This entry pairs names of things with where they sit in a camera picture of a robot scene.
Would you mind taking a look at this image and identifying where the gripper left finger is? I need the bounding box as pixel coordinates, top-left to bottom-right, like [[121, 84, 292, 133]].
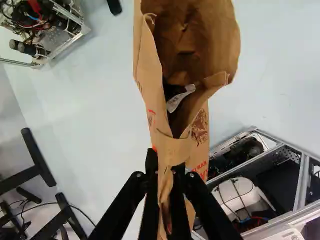
[[87, 147, 164, 240]]

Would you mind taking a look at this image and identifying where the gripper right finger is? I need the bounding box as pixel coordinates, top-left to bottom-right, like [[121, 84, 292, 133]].
[[167, 161, 243, 240]]

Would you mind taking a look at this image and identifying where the brown paper bag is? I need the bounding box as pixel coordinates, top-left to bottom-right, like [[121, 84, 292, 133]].
[[131, 0, 241, 240]]

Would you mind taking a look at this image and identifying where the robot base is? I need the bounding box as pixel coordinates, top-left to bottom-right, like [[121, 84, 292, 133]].
[[192, 126, 320, 240]]

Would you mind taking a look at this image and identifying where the white paper receipt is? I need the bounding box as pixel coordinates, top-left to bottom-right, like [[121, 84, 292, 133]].
[[166, 83, 196, 114]]

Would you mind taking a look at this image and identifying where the white robot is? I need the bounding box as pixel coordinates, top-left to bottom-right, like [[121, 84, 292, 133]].
[[0, 0, 92, 70]]

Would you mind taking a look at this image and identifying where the black chair leg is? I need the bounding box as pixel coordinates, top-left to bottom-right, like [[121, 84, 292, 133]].
[[106, 0, 123, 16]]

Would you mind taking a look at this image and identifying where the black table leg frame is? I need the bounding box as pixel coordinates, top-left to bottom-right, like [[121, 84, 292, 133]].
[[0, 127, 88, 240]]

